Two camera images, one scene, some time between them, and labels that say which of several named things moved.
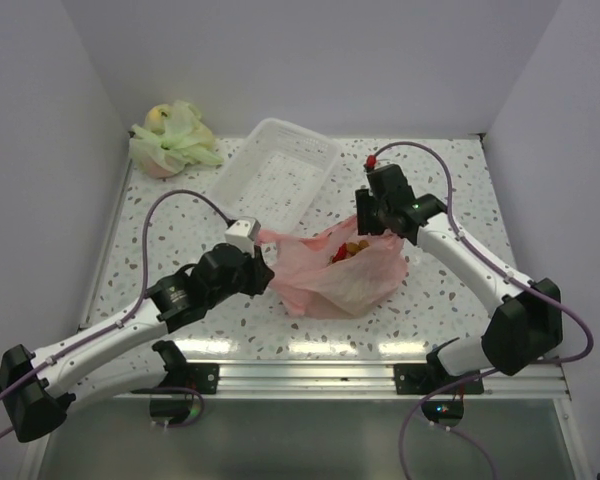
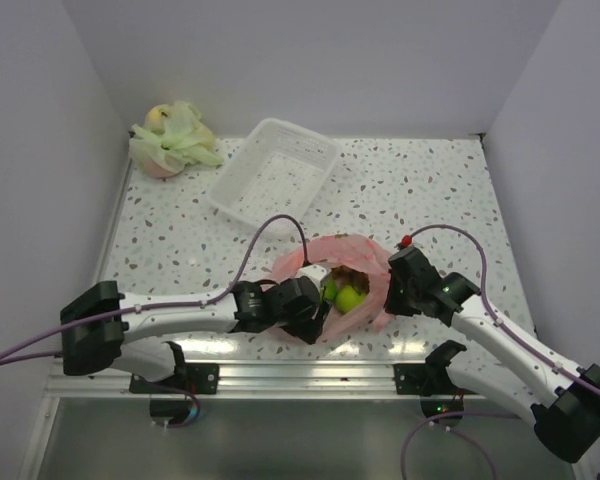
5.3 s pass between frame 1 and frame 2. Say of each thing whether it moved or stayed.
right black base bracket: stayed
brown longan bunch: moved
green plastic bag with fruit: stayed
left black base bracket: stayed
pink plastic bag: moved
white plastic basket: stayed
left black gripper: moved
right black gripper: moved
